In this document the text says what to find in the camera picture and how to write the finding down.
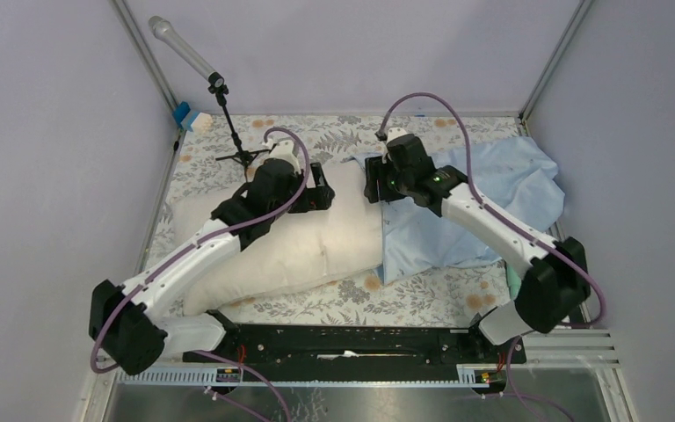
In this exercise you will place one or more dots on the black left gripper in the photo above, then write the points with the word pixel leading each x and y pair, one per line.
pixel 317 198

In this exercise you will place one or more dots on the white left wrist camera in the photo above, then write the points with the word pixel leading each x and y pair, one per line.
pixel 284 150

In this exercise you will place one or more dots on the light blue pillowcase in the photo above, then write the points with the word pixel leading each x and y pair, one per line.
pixel 514 173

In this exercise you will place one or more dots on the silver microphone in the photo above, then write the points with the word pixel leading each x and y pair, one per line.
pixel 163 30

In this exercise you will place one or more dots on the black microphone tripod stand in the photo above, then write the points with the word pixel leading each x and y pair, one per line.
pixel 245 158

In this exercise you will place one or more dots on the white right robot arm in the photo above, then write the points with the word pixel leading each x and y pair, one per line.
pixel 553 273

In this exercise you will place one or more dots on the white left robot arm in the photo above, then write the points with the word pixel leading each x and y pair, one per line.
pixel 126 322

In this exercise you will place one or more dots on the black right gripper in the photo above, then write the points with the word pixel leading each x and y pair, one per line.
pixel 375 170

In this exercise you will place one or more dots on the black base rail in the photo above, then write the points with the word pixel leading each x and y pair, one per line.
pixel 340 353

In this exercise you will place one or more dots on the teal green cylindrical tool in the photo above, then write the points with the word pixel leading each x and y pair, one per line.
pixel 513 280

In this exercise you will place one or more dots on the white pillow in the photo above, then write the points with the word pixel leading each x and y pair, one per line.
pixel 300 251

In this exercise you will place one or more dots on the floral patterned bed sheet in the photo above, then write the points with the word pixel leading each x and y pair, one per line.
pixel 447 296

